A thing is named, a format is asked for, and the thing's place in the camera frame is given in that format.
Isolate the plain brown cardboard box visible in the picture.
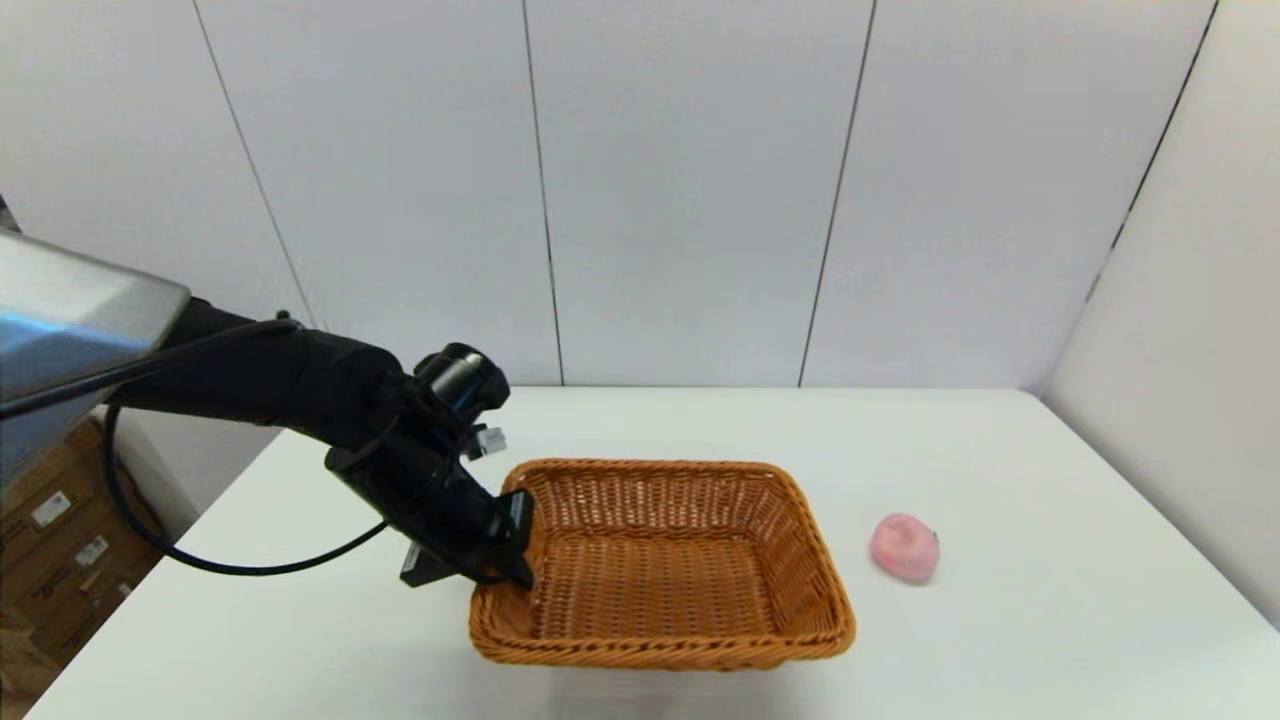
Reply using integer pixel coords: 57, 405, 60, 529
0, 605, 63, 703

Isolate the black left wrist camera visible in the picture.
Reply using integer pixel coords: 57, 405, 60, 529
412, 343, 512, 462

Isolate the pink peach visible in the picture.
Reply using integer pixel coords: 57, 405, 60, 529
869, 513, 941, 584

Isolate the brown cardboard box white label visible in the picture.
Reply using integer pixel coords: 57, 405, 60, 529
0, 490, 166, 603
0, 545, 171, 667
0, 418, 136, 546

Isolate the brown woven wicker basket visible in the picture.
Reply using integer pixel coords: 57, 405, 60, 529
468, 458, 857, 672

